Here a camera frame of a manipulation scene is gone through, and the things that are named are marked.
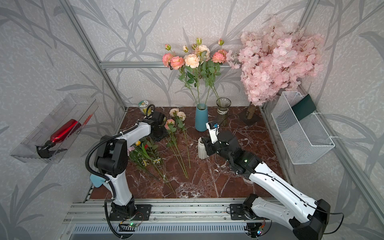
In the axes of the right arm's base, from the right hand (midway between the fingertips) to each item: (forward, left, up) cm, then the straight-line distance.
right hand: (205, 136), depth 71 cm
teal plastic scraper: (-12, +61, -26) cm, 68 cm away
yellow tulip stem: (+4, +38, -22) cm, 44 cm away
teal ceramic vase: (+24, +2, -14) cm, 27 cm away
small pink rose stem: (+23, +24, -21) cm, 39 cm away
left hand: (+16, +25, -22) cm, 37 cm away
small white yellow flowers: (-1, +29, -24) cm, 38 cm away
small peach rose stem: (+34, +17, -25) cm, 45 cm away
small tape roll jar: (+41, +46, -18) cm, 64 cm away
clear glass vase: (+32, -13, -10) cm, 36 cm away
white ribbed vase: (+1, +2, -19) cm, 20 cm away
